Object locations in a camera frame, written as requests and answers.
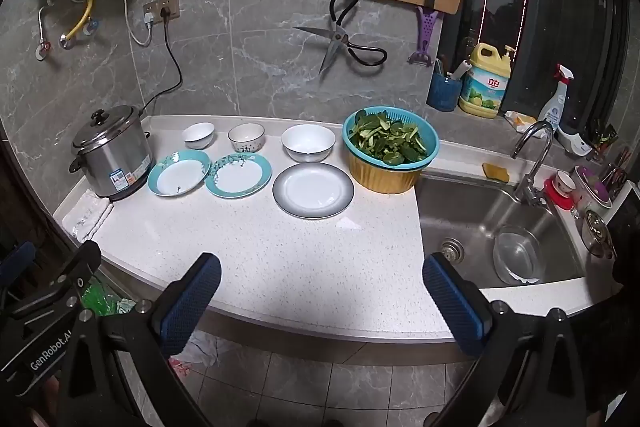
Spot green leafy vegetables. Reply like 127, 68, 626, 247
348, 109, 428, 165

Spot small patterned cup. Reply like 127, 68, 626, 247
552, 171, 576, 198

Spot grey rim white plate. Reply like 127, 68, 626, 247
272, 163, 355, 220

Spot white power cable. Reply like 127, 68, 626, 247
92, 0, 153, 46

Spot yellow white packet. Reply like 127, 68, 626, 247
504, 111, 538, 130

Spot stainless steel rice cooker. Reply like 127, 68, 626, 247
69, 104, 155, 202

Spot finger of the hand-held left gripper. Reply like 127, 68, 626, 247
0, 242, 38, 293
10, 241, 103, 323

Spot yellow gas hose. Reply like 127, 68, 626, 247
62, 0, 96, 48

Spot white crumpled cloth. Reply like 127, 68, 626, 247
190, 332, 222, 368

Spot purple peeler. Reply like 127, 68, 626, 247
407, 6, 442, 68

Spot teal plastic colander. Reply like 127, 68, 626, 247
342, 106, 440, 168

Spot small white bowl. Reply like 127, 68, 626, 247
181, 122, 216, 150

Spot folded white towel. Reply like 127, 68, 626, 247
62, 189, 113, 243

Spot purple white container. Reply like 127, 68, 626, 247
572, 164, 613, 208

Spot yellow detergent bottle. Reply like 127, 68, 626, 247
458, 43, 517, 118

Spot wall socket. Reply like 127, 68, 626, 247
142, 0, 181, 25

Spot black power cable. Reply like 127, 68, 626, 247
139, 9, 183, 120

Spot stainless steel sink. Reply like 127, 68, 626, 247
415, 172, 586, 290

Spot black handled kitchen scissors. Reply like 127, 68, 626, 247
293, 0, 388, 75

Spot small metal cup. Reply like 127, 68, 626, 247
580, 209, 616, 260

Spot yellow sponge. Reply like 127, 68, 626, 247
481, 163, 511, 184

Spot chrome faucet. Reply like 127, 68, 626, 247
511, 121, 556, 208

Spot white spray bottle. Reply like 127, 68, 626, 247
537, 64, 575, 132

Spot floral print bowl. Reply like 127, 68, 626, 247
228, 123, 266, 154

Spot blue utensil holder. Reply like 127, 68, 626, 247
426, 72, 463, 112

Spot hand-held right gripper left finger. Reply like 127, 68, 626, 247
57, 252, 223, 427

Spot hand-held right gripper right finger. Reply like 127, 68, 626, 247
422, 252, 601, 427

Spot teal floral rim plate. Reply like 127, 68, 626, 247
147, 149, 212, 196
205, 152, 273, 199

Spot clear glass bowl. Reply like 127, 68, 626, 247
492, 224, 543, 285

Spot yellow plastic basin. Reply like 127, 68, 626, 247
347, 152, 423, 194

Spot large white bowl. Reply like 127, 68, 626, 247
281, 124, 337, 164

